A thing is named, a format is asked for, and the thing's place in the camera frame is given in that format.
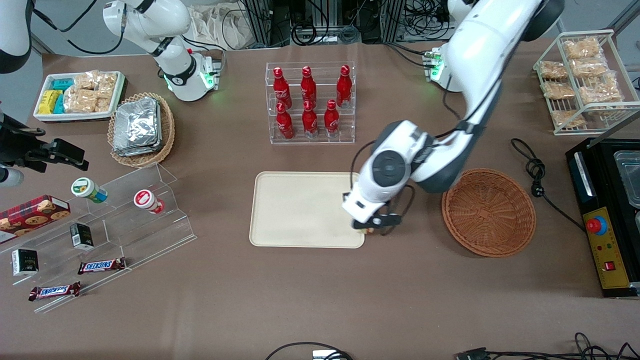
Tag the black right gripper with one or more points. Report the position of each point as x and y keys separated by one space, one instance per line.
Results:
x=21 y=148

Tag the small sandwich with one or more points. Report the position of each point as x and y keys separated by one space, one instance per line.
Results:
x=368 y=231

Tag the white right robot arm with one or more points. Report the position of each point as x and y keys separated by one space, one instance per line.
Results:
x=150 y=20

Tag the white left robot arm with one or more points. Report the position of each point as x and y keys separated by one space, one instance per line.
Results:
x=480 y=45

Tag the cream plastic tray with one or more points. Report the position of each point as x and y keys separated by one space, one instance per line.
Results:
x=300 y=210

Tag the light wicker basket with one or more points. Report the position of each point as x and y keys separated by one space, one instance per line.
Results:
x=168 y=135

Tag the brown wicker basket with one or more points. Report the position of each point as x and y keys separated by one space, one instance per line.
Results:
x=487 y=215

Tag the white plastic snack bin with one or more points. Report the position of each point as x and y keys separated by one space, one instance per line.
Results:
x=75 y=116

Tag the green sunflower lid cup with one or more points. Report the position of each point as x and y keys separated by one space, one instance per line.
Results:
x=85 y=188

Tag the teal snack pack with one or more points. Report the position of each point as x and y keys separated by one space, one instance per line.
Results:
x=59 y=105
x=62 y=84

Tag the clear bag of snacks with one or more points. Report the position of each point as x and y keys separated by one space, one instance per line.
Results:
x=567 y=118
x=80 y=101
x=582 y=48
x=86 y=80
x=103 y=101
x=553 y=70
x=590 y=67
x=600 y=92
x=107 y=82
x=559 y=90

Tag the yellow snack pack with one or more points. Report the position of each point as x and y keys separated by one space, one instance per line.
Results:
x=47 y=101

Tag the silver foil wrapped pack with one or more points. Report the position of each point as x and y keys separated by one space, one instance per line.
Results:
x=134 y=122
x=137 y=151

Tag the red tartan cookie box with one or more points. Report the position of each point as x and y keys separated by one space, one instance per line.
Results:
x=30 y=216

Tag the small black carton box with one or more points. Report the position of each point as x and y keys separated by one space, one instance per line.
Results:
x=25 y=263
x=81 y=236

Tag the red lid yogurt cup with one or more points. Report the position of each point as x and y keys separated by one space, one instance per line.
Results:
x=145 y=199

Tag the clear acrylic stepped display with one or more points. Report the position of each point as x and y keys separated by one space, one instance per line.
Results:
x=130 y=235

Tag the red cola bottle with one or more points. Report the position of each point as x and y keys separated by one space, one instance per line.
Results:
x=308 y=87
x=343 y=87
x=331 y=120
x=281 y=87
x=285 y=125
x=310 y=122

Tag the clear acrylic bottle rack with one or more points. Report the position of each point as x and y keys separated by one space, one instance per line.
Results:
x=295 y=140

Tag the brown Snickers bar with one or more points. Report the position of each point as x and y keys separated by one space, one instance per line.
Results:
x=101 y=265
x=54 y=291

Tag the white cloth bag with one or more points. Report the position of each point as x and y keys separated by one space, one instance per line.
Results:
x=215 y=25

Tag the black machine yellow panel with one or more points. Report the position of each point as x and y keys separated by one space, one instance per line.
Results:
x=607 y=250

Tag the aluminium frame post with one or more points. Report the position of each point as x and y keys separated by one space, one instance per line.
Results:
x=392 y=17
x=257 y=20

